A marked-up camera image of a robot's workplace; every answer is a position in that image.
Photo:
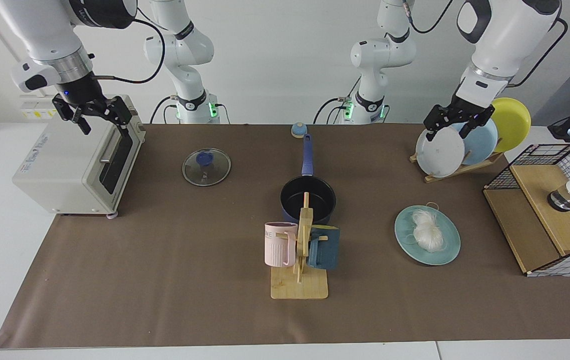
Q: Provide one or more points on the wooden plate rack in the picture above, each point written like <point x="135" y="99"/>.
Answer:
<point x="457" y="171"/>

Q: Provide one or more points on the teal plate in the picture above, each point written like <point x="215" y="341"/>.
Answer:
<point x="407" y="242"/>

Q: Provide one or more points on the white plate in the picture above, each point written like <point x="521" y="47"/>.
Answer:
<point x="439" y="155"/>

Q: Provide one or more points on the white vermicelli bundle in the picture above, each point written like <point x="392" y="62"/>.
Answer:
<point x="427" y="232"/>

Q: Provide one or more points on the wooden cup stand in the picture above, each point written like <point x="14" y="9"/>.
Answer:
<point x="298" y="287"/>

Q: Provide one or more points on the glass lid with blue knob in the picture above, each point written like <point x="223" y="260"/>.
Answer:
<point x="206" y="159"/>

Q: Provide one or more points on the yellow plate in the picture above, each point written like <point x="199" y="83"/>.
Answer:
<point x="512" y="122"/>

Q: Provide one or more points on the brown table cloth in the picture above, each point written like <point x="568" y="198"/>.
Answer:
<point x="165" y="275"/>

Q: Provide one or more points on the light blue plate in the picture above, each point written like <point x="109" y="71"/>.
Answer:
<point x="483" y="145"/>

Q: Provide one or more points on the pale toaster oven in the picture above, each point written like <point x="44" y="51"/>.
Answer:
<point x="65" y="165"/>

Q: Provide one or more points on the white wall socket strip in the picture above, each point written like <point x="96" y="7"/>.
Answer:
<point x="35" y="112"/>

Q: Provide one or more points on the dark blue cup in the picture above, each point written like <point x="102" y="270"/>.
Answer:
<point x="327" y="250"/>

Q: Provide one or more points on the small blue round thing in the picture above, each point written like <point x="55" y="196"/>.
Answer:
<point x="298" y="130"/>

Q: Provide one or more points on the pink ribbed cup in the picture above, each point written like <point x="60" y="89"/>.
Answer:
<point x="275" y="250"/>

